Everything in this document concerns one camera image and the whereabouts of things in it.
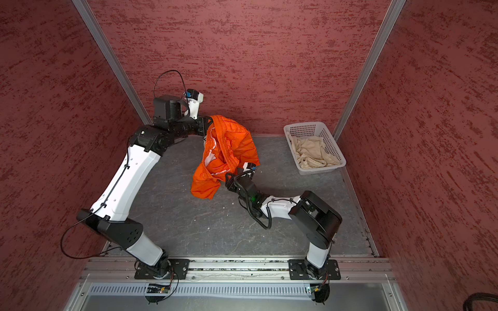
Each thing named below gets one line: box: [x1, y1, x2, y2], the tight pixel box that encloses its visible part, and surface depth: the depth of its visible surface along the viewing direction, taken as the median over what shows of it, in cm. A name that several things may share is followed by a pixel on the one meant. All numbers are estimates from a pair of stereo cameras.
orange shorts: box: [190, 115, 261, 200], surface depth 84 cm
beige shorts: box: [287, 131, 341, 170], surface depth 111 cm
